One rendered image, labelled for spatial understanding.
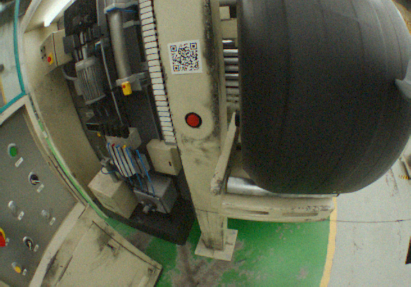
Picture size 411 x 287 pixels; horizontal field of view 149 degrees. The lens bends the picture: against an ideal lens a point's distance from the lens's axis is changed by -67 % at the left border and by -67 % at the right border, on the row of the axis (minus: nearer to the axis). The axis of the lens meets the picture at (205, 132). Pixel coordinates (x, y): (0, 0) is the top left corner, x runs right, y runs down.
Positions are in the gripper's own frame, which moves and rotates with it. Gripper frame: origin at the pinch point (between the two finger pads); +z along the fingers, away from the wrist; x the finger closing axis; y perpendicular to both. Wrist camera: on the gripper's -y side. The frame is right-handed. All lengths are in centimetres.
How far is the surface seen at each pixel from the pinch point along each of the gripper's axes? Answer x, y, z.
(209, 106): 27.1, -11.6, 23.8
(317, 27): 11.1, 3.3, 1.6
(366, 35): 5.2, 4.2, 1.7
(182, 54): 32.2, 1.0, 22.2
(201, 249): 41, -120, 35
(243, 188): 17.8, -31.2, 18.7
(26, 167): 66, -14, -11
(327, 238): -60, -119, 50
